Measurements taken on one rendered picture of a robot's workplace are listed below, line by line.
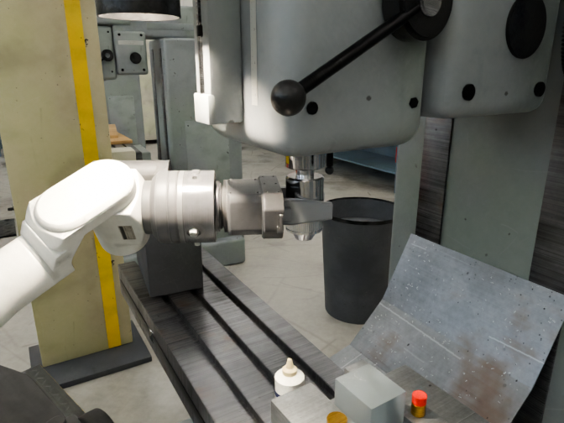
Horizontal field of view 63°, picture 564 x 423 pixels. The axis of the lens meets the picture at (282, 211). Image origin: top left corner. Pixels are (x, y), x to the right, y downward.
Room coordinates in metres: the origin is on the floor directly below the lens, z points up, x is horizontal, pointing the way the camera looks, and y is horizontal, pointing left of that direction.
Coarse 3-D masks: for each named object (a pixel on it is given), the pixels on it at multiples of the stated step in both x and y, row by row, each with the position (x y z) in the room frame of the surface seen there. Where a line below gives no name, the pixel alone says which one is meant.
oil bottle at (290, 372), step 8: (288, 360) 0.53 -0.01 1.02; (288, 368) 0.53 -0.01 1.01; (296, 368) 0.53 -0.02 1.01; (280, 376) 0.53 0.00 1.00; (288, 376) 0.52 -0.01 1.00; (296, 376) 0.52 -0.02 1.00; (304, 376) 0.53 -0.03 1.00; (280, 384) 0.51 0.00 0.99; (288, 384) 0.51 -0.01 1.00; (296, 384) 0.51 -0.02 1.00; (280, 392) 0.51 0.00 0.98
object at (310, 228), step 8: (288, 192) 0.54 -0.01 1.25; (296, 192) 0.53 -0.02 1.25; (304, 192) 0.53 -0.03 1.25; (312, 192) 0.53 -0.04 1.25; (320, 192) 0.54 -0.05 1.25; (320, 200) 0.54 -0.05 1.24; (296, 224) 0.53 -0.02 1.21; (304, 224) 0.53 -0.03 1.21; (312, 224) 0.53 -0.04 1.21; (320, 224) 0.54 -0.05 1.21; (296, 232) 0.53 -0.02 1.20; (304, 232) 0.53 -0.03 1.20; (312, 232) 0.53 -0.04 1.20
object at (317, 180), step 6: (294, 174) 0.56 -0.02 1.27; (318, 174) 0.56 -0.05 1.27; (288, 180) 0.54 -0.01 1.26; (294, 180) 0.54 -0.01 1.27; (300, 180) 0.53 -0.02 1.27; (306, 180) 0.53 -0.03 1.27; (312, 180) 0.53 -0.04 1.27; (318, 180) 0.54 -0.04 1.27; (294, 186) 0.54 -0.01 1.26; (300, 186) 0.53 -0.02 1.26; (306, 186) 0.53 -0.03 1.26; (312, 186) 0.53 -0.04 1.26; (318, 186) 0.54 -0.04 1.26
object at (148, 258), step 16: (144, 256) 0.93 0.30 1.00; (160, 256) 0.92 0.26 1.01; (176, 256) 0.93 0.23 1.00; (192, 256) 0.94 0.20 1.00; (144, 272) 0.96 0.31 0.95; (160, 272) 0.91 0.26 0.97; (176, 272) 0.93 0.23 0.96; (192, 272) 0.94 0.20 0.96; (160, 288) 0.91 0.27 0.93; (176, 288) 0.93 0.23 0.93; (192, 288) 0.94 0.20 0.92
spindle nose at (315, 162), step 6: (300, 156) 0.53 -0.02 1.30; (306, 156) 0.53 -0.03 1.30; (312, 156) 0.53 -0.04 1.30; (318, 156) 0.54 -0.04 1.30; (324, 156) 0.55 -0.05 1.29; (294, 162) 0.54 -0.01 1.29; (300, 162) 0.53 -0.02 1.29; (306, 162) 0.53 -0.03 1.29; (312, 162) 0.53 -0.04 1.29; (318, 162) 0.54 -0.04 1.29; (324, 162) 0.55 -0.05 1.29; (288, 168) 0.54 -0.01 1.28; (294, 168) 0.53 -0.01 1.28; (300, 168) 0.53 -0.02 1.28; (306, 168) 0.53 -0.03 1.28; (312, 168) 0.53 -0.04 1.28; (318, 168) 0.54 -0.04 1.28
